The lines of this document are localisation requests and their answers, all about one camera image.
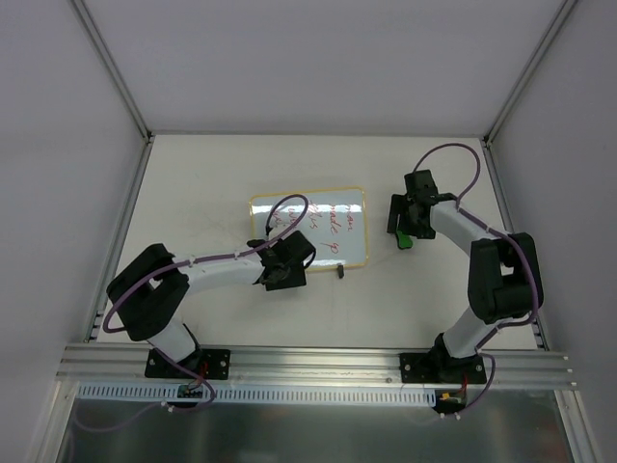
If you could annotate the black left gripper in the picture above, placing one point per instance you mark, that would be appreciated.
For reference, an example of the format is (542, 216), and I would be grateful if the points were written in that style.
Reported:
(299, 252)

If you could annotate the aluminium mounting rail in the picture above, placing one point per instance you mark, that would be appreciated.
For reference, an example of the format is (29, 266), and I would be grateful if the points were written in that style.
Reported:
(329, 367)

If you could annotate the aluminium frame post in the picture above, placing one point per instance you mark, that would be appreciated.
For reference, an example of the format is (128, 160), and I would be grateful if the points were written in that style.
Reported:
(539, 53)
(106, 58)

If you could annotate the right aluminium frame post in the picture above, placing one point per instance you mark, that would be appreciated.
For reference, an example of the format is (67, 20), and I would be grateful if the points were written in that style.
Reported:
(539, 53)

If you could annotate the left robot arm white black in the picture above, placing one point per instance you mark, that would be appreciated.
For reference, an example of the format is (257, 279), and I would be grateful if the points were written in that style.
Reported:
(145, 296)

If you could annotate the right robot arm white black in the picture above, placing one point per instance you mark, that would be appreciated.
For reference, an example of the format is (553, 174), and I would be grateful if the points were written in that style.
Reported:
(504, 283)

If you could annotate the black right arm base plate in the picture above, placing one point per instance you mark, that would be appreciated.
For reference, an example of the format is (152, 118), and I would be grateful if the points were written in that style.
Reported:
(427, 367)

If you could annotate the left aluminium frame post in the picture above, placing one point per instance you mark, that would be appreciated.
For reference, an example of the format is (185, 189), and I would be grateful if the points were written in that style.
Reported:
(106, 58)

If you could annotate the small whiteboard with yellow frame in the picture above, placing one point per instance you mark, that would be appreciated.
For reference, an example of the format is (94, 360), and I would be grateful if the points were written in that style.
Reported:
(333, 220)

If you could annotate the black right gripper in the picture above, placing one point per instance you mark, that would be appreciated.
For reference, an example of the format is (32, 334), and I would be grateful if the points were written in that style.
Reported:
(398, 218)

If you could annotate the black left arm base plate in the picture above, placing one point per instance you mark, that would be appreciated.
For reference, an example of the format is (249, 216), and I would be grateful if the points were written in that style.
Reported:
(211, 364)

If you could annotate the white slotted cable duct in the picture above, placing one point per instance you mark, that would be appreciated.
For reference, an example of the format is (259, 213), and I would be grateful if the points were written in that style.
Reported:
(261, 394)

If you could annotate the green whiteboard eraser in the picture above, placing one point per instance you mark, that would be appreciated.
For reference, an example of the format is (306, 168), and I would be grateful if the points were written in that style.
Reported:
(404, 241)

